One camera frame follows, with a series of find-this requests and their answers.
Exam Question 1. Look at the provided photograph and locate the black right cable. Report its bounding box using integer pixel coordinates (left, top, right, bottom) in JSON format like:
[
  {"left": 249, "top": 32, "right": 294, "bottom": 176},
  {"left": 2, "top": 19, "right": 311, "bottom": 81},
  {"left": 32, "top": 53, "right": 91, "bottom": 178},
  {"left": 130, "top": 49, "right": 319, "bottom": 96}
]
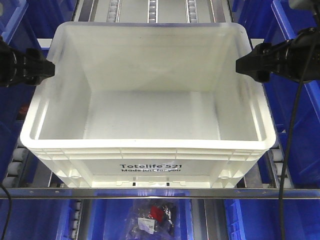
[{"left": 277, "top": 4, "right": 320, "bottom": 240}]

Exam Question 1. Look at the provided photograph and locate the blue bin left side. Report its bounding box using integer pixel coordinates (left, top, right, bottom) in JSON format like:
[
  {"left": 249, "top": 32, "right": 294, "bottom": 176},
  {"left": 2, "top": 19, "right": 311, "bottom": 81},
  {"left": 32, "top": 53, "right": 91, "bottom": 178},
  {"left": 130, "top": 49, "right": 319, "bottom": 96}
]
[{"left": 0, "top": 0, "right": 40, "bottom": 180}]

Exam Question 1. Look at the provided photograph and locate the black cable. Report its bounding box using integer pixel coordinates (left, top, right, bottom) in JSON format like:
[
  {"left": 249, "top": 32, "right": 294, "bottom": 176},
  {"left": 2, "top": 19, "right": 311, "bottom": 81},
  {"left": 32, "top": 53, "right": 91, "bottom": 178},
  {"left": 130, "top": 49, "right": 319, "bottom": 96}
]
[
  {"left": 0, "top": 183, "right": 13, "bottom": 240},
  {"left": 277, "top": 4, "right": 320, "bottom": 240}
]

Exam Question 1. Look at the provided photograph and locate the blue bin lower shelf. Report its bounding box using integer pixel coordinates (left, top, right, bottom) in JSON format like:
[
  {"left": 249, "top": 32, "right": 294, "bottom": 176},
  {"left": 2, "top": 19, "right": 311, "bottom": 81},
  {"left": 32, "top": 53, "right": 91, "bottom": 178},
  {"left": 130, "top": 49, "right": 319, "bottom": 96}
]
[{"left": 86, "top": 198, "right": 194, "bottom": 240}]

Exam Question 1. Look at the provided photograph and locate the black left cable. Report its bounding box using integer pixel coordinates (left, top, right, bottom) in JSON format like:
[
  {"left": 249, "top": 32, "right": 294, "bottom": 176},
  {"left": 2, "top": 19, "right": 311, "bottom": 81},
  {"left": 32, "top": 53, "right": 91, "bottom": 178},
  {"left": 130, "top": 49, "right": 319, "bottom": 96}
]
[{"left": 0, "top": 183, "right": 13, "bottom": 240}]

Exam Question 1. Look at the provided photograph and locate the roller track far left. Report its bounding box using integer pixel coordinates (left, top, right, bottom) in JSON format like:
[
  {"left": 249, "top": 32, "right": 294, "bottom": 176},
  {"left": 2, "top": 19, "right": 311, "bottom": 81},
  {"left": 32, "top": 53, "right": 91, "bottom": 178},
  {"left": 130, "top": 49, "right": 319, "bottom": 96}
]
[{"left": 2, "top": 147, "right": 29, "bottom": 188}]

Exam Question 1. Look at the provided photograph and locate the white plastic tote bin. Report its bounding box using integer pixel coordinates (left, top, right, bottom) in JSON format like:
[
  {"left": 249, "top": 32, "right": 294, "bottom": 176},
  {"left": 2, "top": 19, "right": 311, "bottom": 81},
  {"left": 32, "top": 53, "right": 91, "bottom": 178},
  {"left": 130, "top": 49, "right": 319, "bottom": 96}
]
[{"left": 20, "top": 22, "right": 276, "bottom": 188}]

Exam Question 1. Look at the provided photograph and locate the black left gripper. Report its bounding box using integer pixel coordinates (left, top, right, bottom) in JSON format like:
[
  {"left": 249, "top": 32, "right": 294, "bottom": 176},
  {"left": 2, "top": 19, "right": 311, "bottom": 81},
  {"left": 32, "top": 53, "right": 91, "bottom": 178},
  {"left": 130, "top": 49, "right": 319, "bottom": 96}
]
[{"left": 0, "top": 36, "right": 55, "bottom": 88}]

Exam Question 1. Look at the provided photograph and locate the large blue bin right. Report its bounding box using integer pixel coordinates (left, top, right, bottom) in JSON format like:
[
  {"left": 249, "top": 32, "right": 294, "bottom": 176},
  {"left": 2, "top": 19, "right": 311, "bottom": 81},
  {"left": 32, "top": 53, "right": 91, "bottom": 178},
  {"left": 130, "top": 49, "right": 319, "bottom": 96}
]
[{"left": 264, "top": 0, "right": 320, "bottom": 188}]

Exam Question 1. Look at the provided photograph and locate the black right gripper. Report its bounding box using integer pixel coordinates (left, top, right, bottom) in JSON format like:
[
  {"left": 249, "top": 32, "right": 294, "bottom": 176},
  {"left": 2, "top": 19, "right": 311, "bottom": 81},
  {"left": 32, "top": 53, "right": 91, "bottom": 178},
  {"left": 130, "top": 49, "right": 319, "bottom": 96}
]
[{"left": 235, "top": 27, "right": 320, "bottom": 83}]

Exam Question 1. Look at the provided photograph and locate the roller track right of divider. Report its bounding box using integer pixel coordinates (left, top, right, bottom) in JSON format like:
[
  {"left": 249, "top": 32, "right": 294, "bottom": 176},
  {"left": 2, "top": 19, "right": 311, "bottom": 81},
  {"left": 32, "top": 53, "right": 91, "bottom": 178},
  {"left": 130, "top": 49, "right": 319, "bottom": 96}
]
[{"left": 268, "top": 140, "right": 294, "bottom": 189}]

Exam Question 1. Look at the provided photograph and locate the blue bin lower right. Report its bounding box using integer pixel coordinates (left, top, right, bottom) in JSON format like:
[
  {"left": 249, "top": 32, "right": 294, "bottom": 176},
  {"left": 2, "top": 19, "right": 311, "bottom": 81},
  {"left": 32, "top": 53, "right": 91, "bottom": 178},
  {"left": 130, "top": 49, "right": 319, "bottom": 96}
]
[{"left": 224, "top": 199, "right": 320, "bottom": 240}]

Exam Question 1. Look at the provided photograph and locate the silver front shelf rail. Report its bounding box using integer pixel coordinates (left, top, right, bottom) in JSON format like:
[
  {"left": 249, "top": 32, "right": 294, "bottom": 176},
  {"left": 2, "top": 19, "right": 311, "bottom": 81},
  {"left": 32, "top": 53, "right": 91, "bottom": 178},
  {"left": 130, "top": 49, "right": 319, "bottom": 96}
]
[{"left": 0, "top": 187, "right": 320, "bottom": 200}]

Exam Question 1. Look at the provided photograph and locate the blue bin lower left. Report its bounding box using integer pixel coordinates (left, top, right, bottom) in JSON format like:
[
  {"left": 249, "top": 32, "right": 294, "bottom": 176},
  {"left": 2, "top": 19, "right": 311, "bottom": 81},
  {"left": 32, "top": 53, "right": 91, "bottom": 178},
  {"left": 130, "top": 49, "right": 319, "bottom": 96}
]
[{"left": 5, "top": 199, "right": 76, "bottom": 240}]

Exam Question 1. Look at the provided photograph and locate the plastic bag with red part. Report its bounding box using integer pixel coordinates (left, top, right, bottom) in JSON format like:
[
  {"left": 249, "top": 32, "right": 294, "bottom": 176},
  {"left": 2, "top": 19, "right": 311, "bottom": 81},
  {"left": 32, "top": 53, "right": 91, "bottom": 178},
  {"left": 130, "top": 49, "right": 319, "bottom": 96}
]
[{"left": 120, "top": 199, "right": 180, "bottom": 240}]

